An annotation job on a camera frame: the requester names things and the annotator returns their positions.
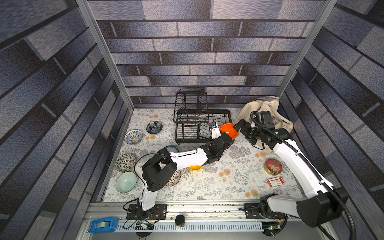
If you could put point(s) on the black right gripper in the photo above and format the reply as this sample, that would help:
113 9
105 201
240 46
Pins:
247 130

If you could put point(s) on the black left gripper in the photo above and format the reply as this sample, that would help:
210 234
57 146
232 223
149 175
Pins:
212 141

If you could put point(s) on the orange plastic bowl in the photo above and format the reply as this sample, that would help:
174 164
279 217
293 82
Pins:
229 129

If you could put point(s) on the yellow plastic bowl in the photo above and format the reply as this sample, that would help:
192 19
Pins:
195 168

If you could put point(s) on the black wire dish rack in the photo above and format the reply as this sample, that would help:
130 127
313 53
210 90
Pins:
194 118

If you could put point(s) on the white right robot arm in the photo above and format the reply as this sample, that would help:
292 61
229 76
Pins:
322 203

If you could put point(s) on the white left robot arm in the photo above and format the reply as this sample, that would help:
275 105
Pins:
160 168

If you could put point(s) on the beige canvas tote bag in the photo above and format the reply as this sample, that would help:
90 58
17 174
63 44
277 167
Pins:
282 128

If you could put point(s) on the blue floral ceramic bowl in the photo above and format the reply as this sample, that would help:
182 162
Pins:
172 149

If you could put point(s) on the white lattice pattern bowl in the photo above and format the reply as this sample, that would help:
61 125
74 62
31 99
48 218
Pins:
174 179

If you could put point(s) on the red gold round tin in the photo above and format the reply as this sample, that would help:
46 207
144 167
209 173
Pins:
273 167

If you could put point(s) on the dark grey-blue ceramic bowl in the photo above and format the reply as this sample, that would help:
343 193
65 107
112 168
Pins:
154 128

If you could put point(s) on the floral patterned table mat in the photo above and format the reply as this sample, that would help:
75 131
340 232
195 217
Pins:
238 175

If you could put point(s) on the small red white box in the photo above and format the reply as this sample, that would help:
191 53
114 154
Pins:
275 182

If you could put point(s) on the black round knob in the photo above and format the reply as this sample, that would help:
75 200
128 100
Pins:
180 220

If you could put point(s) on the blue yellow patterned bowl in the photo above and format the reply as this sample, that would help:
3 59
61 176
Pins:
133 137

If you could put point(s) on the black speckled ceramic bowl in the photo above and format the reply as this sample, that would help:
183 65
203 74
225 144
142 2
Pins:
125 163

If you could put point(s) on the pale green ceramic bowl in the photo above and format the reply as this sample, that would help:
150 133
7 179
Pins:
126 182

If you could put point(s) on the green circuit board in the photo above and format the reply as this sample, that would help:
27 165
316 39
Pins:
270 226

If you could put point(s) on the blue tape dispenser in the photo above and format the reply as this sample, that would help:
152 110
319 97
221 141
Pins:
105 225

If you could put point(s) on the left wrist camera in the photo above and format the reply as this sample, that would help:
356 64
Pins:
214 130

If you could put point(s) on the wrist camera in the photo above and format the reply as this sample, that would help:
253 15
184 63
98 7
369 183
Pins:
214 130
265 119

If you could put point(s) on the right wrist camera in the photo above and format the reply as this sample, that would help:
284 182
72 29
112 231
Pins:
265 119

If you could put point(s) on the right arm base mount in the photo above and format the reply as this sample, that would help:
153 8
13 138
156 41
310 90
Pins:
254 211

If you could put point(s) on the white slotted cable duct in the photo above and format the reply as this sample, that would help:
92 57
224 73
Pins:
198 227

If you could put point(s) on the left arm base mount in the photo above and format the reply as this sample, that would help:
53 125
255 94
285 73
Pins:
158 212

